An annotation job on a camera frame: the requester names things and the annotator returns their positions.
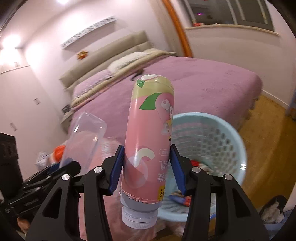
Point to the purple bed sheet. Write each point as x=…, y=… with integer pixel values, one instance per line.
x=200, y=85

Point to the pink peach drink bottle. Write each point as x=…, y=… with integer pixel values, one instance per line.
x=147, y=148

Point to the light blue plastic basket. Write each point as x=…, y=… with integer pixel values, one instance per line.
x=207, y=139

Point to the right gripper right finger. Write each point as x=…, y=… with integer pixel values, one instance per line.
x=219, y=209

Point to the small picture frame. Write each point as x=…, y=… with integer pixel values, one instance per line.
x=66, y=109

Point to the dark framed window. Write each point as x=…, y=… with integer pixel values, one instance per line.
x=251, y=13

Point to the folded beige quilt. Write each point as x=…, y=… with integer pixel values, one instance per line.
x=131, y=68

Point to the person hand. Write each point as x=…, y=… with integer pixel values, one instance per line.
x=23, y=224

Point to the orange plastic bag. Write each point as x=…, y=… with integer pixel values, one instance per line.
x=57, y=154

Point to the white dotted pillow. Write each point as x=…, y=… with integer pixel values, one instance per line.
x=120, y=63

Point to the beige bedside table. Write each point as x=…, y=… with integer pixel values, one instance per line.
x=66, y=121

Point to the orange beige curtain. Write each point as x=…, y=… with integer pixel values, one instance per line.
x=172, y=27

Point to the purple pillow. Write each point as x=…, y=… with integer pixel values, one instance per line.
x=91, y=82

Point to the red blue card box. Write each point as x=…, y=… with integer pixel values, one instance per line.
x=180, y=199

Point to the white wall shelf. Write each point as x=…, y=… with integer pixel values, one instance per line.
x=88, y=30

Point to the small white blue box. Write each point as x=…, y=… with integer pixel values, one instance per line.
x=44, y=160

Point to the red box on sill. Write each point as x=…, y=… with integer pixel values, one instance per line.
x=198, y=24

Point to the red white noodle cup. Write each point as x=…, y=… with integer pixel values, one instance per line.
x=199, y=165

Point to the clear bottle blue cap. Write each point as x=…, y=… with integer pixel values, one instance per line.
x=83, y=141

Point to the orange plush toy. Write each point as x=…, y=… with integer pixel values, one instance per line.
x=82, y=54

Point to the beige padded headboard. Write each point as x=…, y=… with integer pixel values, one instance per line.
x=101, y=58

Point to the pink patterned blanket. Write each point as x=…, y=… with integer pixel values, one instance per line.
x=100, y=209

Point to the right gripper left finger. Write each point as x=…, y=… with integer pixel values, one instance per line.
x=58, y=216

